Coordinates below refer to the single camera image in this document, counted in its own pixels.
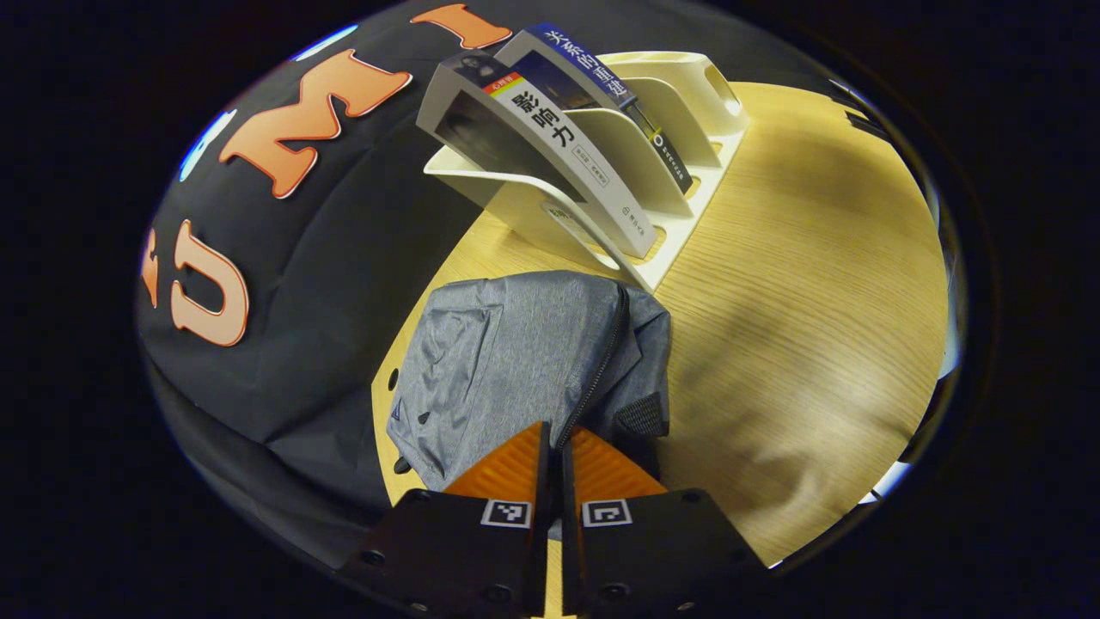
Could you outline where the blue spine book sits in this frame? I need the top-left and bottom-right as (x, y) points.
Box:
(494, 21), (695, 195)

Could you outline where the white spine book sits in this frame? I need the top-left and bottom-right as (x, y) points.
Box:
(416, 50), (659, 260)

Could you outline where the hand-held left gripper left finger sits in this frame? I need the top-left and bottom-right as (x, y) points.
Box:
(335, 420), (552, 619)

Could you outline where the white bookshelf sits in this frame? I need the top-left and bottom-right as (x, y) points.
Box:
(423, 50), (750, 295)

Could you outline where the gray schoolbag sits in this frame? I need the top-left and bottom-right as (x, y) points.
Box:
(385, 270), (673, 517)

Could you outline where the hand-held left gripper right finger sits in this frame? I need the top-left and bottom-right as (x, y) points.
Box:
(560, 426), (770, 619)

